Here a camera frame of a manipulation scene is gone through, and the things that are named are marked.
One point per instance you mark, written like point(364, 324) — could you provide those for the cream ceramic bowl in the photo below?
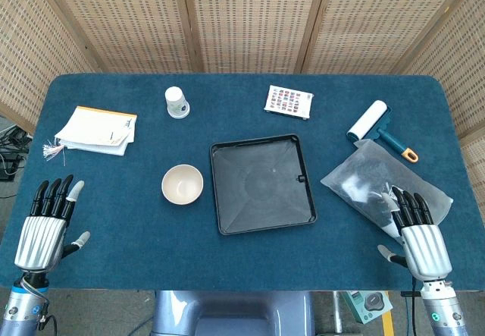
point(182, 184)

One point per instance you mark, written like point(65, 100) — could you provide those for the white booklet with tassel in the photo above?
point(96, 130)

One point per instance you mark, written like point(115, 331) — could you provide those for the translucent plastic bag with contents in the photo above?
point(379, 184)

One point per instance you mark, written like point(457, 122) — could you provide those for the blue felt table cover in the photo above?
point(242, 260)

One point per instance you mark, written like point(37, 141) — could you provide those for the white paper cup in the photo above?
point(176, 103)

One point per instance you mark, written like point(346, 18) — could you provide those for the black square plastic tray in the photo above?
point(263, 184)

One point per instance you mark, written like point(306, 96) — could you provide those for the woven bamboo folding screen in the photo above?
point(242, 21)

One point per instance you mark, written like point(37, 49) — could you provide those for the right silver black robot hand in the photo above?
point(426, 250)

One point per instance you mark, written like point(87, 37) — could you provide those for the colour swatch card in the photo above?
point(289, 101)

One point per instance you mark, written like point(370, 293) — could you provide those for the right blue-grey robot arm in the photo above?
point(441, 307)

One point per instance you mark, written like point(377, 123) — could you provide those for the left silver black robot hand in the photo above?
point(39, 239)

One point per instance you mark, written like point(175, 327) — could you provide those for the blue-grey robot torso base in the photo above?
point(233, 313)

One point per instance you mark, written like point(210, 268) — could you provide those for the teal product box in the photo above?
point(367, 305)

